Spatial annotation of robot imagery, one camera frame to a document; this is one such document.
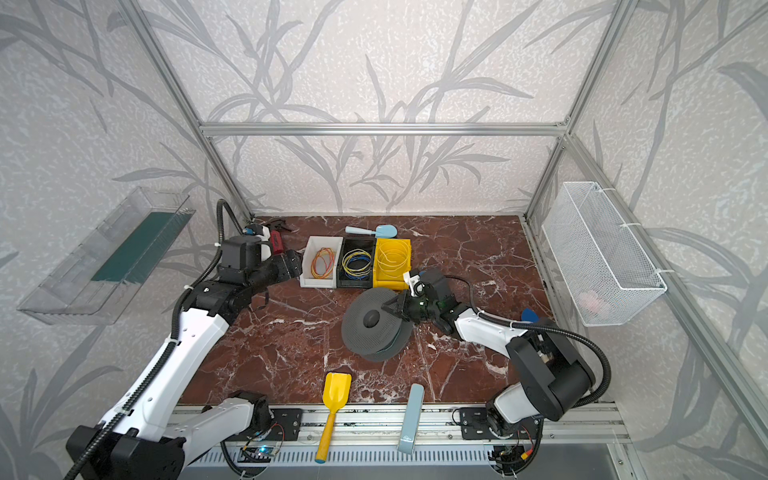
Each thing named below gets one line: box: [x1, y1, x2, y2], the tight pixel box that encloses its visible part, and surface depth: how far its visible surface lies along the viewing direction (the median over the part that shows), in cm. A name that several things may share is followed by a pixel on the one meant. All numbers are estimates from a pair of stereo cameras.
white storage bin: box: [300, 236, 343, 289], surface depth 102 cm
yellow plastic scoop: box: [315, 372, 353, 464], surface depth 79 cm
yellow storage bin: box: [373, 238, 412, 290], surface depth 101 cm
